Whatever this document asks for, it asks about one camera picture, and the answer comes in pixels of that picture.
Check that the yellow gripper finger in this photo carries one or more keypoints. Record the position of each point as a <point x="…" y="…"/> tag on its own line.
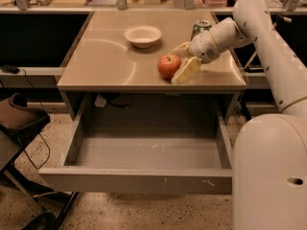
<point x="187" y="69"/>
<point x="182" y="51"/>

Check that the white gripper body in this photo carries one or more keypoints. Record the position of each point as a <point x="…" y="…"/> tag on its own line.
<point x="203" y="49"/>

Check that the red apple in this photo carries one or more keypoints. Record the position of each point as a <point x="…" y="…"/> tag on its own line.
<point x="168" y="65"/>

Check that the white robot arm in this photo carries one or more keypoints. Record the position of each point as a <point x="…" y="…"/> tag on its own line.
<point x="269" y="162"/>

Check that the open grey drawer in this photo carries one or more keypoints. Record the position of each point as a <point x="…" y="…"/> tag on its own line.
<point x="129" y="151"/>

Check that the green soda can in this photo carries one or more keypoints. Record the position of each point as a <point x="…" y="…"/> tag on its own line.
<point x="200" y="26"/>

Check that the white bowl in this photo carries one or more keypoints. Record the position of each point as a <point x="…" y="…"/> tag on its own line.
<point x="142" y="36"/>

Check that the grey cabinet desk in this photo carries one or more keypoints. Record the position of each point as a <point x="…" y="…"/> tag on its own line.
<point x="104" y="61"/>

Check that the white stick with black base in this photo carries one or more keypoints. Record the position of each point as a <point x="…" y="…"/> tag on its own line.
<point x="249" y="67"/>

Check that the black power adapter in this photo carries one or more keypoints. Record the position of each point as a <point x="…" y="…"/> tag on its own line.
<point x="10" y="69"/>

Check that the dark brown chair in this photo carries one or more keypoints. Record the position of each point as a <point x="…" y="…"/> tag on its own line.
<point x="19" y="126"/>

